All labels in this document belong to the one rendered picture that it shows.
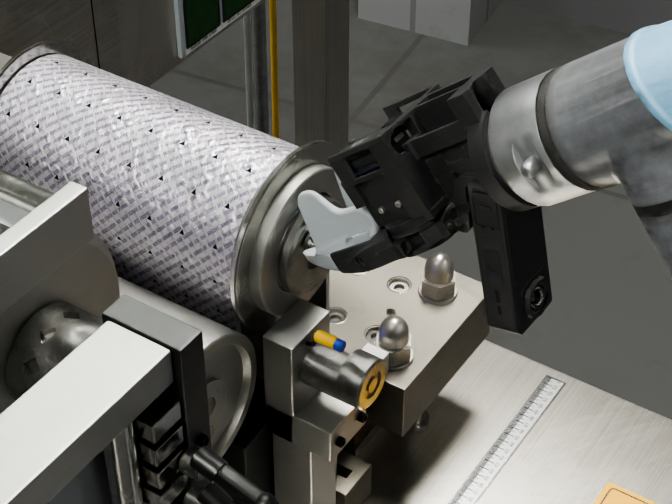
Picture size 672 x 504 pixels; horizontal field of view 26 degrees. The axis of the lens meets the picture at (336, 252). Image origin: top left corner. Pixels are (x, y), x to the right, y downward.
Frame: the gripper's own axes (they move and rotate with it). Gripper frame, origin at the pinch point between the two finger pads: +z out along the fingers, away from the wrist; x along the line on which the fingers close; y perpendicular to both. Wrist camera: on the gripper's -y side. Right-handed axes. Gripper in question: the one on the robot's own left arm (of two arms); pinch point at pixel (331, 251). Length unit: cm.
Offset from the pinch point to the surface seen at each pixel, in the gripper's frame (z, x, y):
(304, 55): 72, -78, 2
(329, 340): -0.4, 4.9, -4.4
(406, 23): 168, -207, -21
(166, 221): 8.0, 4.5, 7.8
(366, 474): 22.9, -8.6, -24.0
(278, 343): 5.1, 4.6, -3.7
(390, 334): 14.9, -13.2, -13.4
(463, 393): 24.5, -25.2, -27.1
